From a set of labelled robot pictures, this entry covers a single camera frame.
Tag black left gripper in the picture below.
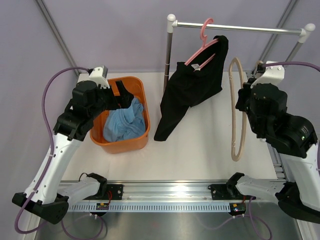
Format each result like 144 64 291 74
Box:
88 80 134 119

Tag light blue shorts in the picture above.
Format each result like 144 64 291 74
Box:
102 97 146 142

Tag black shorts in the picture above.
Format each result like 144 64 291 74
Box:
154 35 229 142

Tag beige wooden hanger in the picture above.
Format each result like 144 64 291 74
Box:
228 57 252 162

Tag pink plastic hanger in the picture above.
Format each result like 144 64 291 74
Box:
184 18 219 71

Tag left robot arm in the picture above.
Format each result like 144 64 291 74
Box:
12 80 134 224

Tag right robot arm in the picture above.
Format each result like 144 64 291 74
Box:
226 78 320 224

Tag orange plastic laundry basket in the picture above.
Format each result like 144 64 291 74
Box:
90 76 150 154

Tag metal clothes rack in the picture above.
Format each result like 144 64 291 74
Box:
164 14 316 84

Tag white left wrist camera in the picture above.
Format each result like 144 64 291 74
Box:
88 65 110 89

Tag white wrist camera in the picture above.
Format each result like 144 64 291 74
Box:
251 60 285 87
88 65 110 89

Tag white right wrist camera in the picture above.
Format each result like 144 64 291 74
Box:
251 60 285 87

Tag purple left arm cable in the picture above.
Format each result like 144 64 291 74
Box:
14 66 108 238

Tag aluminium frame post left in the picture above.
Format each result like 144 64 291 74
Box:
34 0 77 67

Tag aluminium frame post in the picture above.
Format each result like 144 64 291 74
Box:
34 0 77 67
259 0 300 62

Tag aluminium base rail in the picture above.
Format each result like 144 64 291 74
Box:
59 180 305 203

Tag aluminium frame post right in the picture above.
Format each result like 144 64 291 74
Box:
259 0 300 62

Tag white slotted cable duct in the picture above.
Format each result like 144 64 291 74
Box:
68 202 231 213

